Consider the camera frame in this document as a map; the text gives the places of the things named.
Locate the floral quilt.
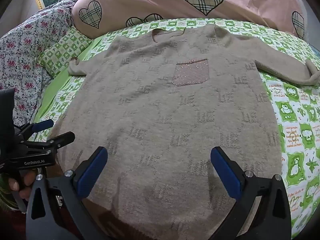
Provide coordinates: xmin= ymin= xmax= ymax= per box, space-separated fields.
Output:
xmin=0 ymin=0 xmax=83 ymax=130

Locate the person's left hand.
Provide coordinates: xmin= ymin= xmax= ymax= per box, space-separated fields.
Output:
xmin=7 ymin=170 xmax=37 ymax=202

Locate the plain green sheet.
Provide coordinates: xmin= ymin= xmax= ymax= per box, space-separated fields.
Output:
xmin=32 ymin=35 xmax=105 ymax=128

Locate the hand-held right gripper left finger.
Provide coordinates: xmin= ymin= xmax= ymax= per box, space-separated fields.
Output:
xmin=25 ymin=146 xmax=118 ymax=240

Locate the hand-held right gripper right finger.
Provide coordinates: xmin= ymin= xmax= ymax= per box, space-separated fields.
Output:
xmin=210 ymin=146 xmax=293 ymax=240

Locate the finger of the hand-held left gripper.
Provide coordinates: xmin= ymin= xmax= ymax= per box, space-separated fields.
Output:
xmin=15 ymin=119 xmax=54 ymax=140
xmin=21 ymin=131 xmax=76 ymax=153

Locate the beige knit sweater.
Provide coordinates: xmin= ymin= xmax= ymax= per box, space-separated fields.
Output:
xmin=47 ymin=24 xmax=320 ymax=240

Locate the green checkered bed sheet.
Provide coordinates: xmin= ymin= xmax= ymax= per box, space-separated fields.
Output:
xmin=32 ymin=17 xmax=320 ymax=240

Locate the pink quilt with plaid hearts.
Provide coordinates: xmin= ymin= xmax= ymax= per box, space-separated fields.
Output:
xmin=71 ymin=0 xmax=309 ymax=40

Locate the green checkered pillow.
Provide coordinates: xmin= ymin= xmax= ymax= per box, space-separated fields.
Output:
xmin=37 ymin=26 xmax=93 ymax=78

